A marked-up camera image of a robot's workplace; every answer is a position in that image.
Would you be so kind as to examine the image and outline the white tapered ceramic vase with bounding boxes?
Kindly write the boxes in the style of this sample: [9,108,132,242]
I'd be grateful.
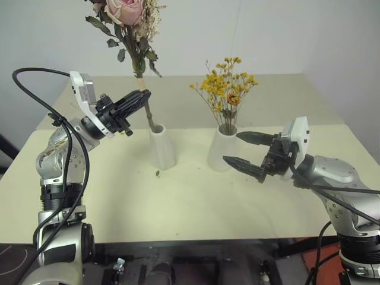
[206,123,239,173]

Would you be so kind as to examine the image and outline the dark rounded shape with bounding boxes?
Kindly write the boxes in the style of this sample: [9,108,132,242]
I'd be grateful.
[149,262,176,285]

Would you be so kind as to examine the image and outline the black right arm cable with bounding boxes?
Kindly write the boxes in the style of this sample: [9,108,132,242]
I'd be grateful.
[288,163,380,285]

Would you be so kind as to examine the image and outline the white flared ceramic vase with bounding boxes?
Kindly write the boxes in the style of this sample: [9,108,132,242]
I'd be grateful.
[148,123,178,171]

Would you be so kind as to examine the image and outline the dark furniture edge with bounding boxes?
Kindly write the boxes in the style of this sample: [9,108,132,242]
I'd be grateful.
[0,132,15,181]

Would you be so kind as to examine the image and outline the dried yellow flower bouquet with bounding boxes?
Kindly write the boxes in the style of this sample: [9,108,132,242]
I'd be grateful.
[189,56,260,133]

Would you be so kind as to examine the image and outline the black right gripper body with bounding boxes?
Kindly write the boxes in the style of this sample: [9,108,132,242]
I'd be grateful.
[260,133,299,180]

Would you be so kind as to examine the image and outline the black mat with white line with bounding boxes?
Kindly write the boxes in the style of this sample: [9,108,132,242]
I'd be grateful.
[0,243,41,285]

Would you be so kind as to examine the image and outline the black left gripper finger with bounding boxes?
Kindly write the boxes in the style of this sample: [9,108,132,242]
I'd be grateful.
[113,88,151,110]
[118,94,152,119]

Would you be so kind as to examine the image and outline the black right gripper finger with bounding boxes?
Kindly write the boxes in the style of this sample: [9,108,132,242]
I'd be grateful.
[222,155,267,183]
[235,131,280,147]

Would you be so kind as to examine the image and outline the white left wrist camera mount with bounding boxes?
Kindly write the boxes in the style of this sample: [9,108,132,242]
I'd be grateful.
[69,71,116,140]

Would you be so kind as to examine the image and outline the small silver metal clamp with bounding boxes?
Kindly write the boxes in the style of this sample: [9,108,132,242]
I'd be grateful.
[112,257,126,273]

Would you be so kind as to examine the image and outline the red floor object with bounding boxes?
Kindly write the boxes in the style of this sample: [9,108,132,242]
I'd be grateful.
[299,236,343,285]

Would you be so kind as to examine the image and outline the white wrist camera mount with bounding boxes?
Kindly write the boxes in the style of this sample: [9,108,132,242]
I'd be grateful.
[280,116,311,182]
[69,71,116,140]

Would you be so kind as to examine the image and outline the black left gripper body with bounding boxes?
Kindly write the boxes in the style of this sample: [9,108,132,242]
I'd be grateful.
[94,93,134,138]

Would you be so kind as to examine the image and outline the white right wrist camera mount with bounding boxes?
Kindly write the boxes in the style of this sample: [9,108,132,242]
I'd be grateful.
[280,116,311,182]

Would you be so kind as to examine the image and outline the dried pink rose bouquet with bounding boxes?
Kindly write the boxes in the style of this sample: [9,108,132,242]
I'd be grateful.
[85,0,164,133]

